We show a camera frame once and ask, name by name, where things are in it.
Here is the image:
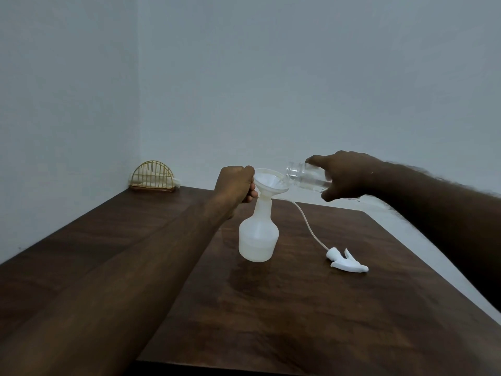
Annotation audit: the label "person's right hand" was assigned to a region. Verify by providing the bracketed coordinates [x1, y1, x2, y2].
[305, 150, 387, 203]

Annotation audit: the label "clear glass jar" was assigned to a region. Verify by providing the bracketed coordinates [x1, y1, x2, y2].
[284, 161, 333, 192]

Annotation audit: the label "white translucent spray bottle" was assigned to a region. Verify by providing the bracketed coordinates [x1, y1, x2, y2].
[238, 195, 280, 263]

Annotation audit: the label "person's right forearm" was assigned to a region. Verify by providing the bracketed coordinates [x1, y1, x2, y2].
[372, 160, 501, 314]

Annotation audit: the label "white plastic funnel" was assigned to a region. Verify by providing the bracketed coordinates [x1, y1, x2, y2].
[252, 168, 291, 201]

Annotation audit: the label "white paper napkins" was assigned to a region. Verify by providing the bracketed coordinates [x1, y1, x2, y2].
[128, 172, 182, 189]

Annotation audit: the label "person's left hand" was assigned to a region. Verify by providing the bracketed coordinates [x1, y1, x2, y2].
[213, 165, 259, 210]

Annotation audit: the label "gold wire napkin holder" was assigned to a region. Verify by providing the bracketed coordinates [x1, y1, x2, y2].
[129, 160, 176, 192]

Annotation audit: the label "white spray trigger with tube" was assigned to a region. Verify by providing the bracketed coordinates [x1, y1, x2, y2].
[280, 198, 369, 274]

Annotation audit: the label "person's left forearm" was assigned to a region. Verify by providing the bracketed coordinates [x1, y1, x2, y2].
[0, 192, 238, 376]

